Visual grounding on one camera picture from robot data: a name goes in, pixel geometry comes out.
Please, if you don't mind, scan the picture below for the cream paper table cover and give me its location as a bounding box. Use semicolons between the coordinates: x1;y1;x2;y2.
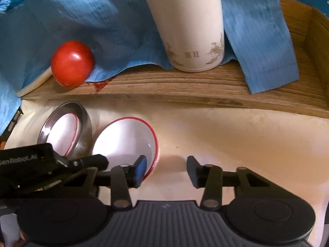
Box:
4;98;329;247

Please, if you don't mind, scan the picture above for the wooden shelf board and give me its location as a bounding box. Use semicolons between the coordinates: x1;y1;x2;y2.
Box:
25;0;328;118

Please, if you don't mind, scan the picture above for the white red-rimmed bowl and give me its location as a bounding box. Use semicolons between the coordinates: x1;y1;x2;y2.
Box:
47;113;79;156
91;117;160;178

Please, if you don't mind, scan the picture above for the white leek stalk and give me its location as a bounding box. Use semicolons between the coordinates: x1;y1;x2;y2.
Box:
16;66;52;98

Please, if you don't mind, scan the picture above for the blue cloth garment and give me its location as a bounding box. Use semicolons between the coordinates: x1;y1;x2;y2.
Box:
1;0;299;130

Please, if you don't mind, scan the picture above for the red tomato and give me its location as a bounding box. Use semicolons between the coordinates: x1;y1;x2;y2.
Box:
51;40;95;89

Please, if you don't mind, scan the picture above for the person's left hand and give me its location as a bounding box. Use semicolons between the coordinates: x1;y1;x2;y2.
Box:
1;233;27;247

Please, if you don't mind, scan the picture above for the black plastic crate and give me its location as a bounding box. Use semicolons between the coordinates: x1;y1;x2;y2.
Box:
1;107;23;141

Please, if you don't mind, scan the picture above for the white thermos cup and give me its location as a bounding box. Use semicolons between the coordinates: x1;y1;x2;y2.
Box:
146;0;225;72

